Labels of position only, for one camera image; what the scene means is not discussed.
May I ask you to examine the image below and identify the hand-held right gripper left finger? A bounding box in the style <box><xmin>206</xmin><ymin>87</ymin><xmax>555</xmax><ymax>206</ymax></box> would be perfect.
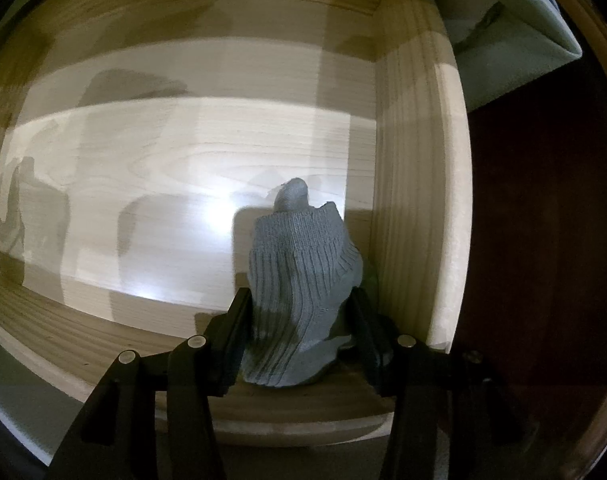
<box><xmin>48</xmin><ymin>286</ymin><xmax>252</xmax><ymax>480</ymax></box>

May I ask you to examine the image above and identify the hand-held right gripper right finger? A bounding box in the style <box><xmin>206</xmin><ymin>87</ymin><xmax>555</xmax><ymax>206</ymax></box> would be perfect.
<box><xmin>351</xmin><ymin>287</ymin><xmax>539</xmax><ymax>480</ymax></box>

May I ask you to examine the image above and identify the grey ribbed sock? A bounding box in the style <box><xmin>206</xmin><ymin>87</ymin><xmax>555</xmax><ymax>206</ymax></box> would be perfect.
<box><xmin>241</xmin><ymin>177</ymin><xmax>365</xmax><ymax>390</ymax></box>

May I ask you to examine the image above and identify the grey upholstered nightstand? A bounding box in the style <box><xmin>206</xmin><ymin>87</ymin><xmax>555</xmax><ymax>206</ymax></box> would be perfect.
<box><xmin>413</xmin><ymin>0</ymin><xmax>583</xmax><ymax>111</ymax></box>

